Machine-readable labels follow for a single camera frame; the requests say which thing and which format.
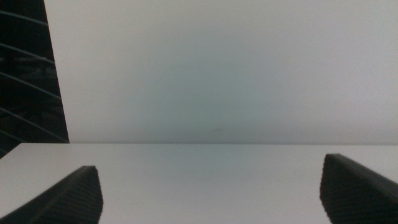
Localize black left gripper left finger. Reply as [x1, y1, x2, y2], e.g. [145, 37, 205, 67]
[0, 165, 104, 224]

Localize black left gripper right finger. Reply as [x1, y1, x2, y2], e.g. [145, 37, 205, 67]
[319, 153, 398, 224]

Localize black striped background panel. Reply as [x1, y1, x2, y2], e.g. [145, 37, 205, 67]
[0, 0, 70, 159]

